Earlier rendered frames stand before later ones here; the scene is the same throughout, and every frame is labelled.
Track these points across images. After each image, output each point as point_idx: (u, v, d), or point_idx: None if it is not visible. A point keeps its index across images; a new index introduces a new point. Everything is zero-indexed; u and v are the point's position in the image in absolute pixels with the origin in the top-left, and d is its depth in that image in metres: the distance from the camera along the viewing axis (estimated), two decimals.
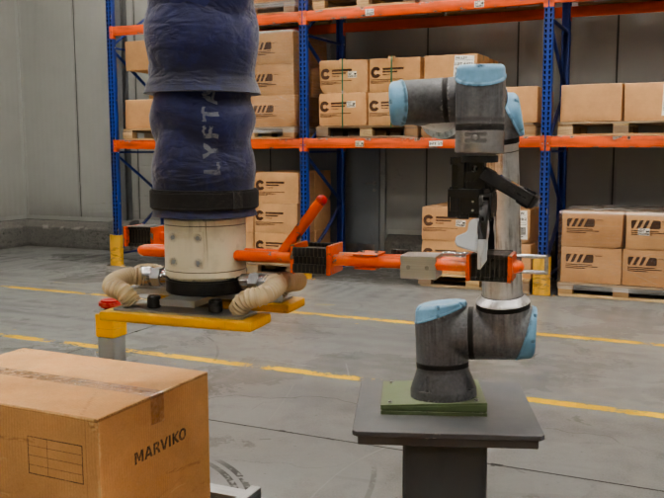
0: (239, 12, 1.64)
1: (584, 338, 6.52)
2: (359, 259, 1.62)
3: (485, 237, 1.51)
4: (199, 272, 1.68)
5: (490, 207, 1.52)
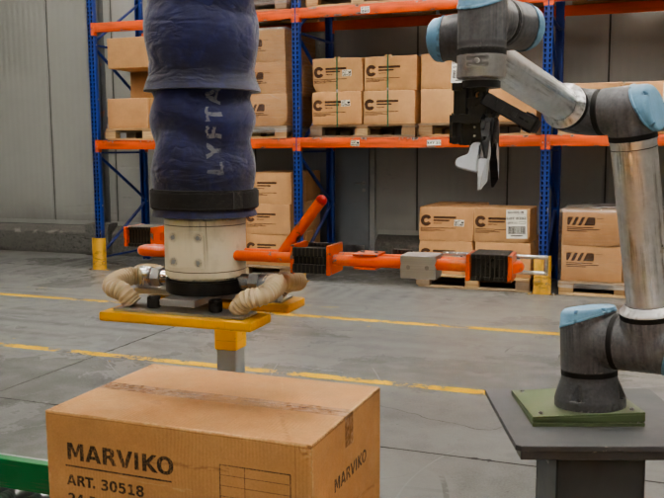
0: (241, 10, 1.64)
1: None
2: (359, 259, 1.62)
3: (486, 156, 1.48)
4: (199, 272, 1.68)
5: (492, 131, 1.51)
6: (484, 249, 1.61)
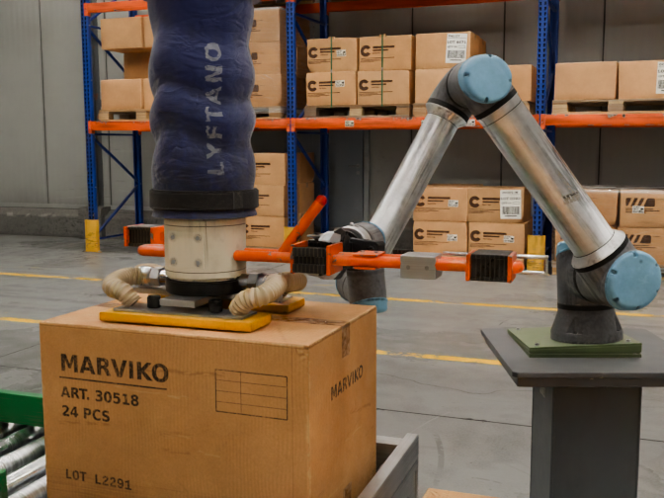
0: None
1: None
2: (359, 259, 1.62)
3: (334, 230, 1.71)
4: (199, 272, 1.68)
5: (346, 235, 1.77)
6: (484, 249, 1.61)
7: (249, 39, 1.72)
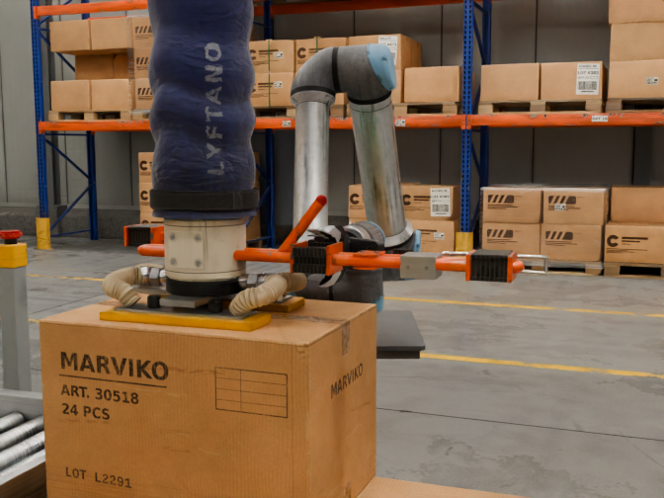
0: None
1: (500, 305, 6.75)
2: (359, 259, 1.62)
3: (335, 225, 1.71)
4: (199, 272, 1.68)
5: (345, 234, 1.77)
6: (484, 249, 1.61)
7: (249, 39, 1.72)
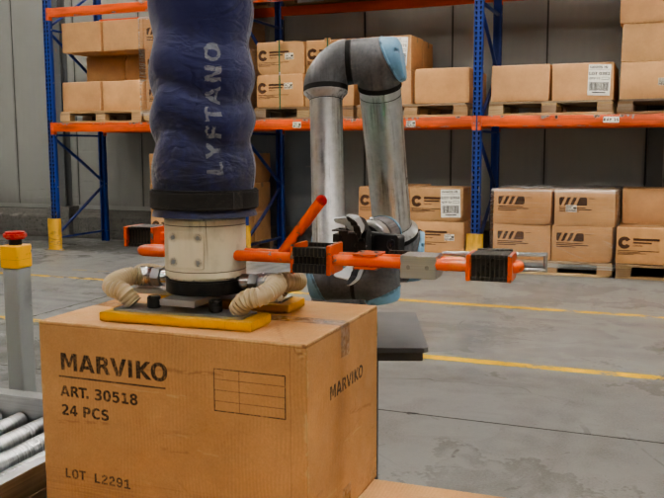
0: None
1: (510, 307, 6.72)
2: (359, 259, 1.62)
3: (360, 216, 1.84)
4: (199, 272, 1.68)
5: (368, 229, 1.89)
6: (484, 248, 1.62)
7: (249, 39, 1.71)
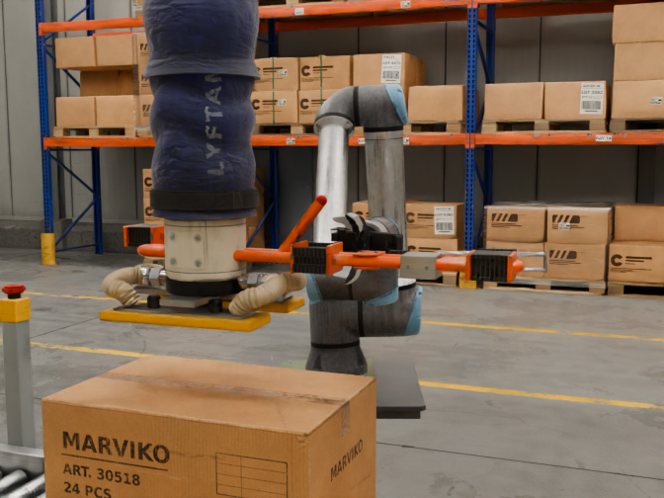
0: None
1: (504, 328, 6.75)
2: (359, 259, 1.62)
3: (359, 214, 1.84)
4: (199, 272, 1.68)
5: (366, 228, 1.89)
6: (484, 248, 1.62)
7: None
